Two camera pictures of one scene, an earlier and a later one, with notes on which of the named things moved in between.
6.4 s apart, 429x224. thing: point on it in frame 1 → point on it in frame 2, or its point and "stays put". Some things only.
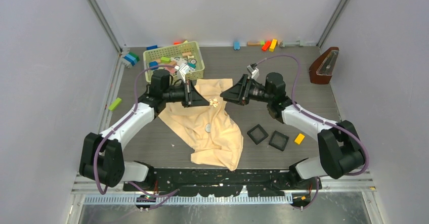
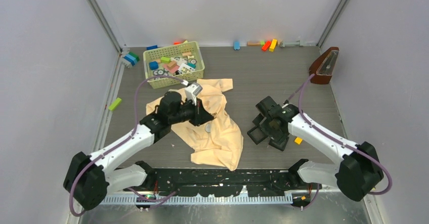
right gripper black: (241, 91) → (270, 133)
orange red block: (266, 45) stays put
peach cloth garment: (217, 139) stays put
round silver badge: (208, 127) stays put
